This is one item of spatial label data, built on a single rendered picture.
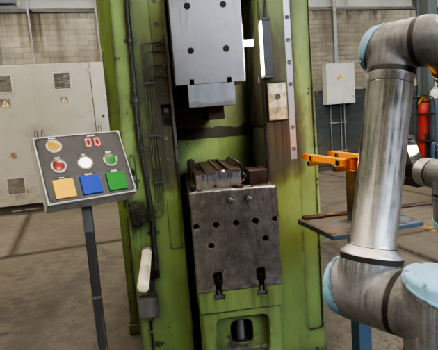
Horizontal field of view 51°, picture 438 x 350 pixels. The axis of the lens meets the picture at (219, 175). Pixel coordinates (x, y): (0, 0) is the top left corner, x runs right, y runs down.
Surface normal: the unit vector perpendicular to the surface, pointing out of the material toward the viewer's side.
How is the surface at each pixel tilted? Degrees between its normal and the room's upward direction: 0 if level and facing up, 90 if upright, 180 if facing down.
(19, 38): 90
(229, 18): 90
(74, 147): 60
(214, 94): 90
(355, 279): 76
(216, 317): 90
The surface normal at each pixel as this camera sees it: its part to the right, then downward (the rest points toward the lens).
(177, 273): 0.12, 0.13
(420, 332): -0.79, 0.17
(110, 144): 0.42, -0.43
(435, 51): -0.55, 0.42
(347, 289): -0.76, -0.10
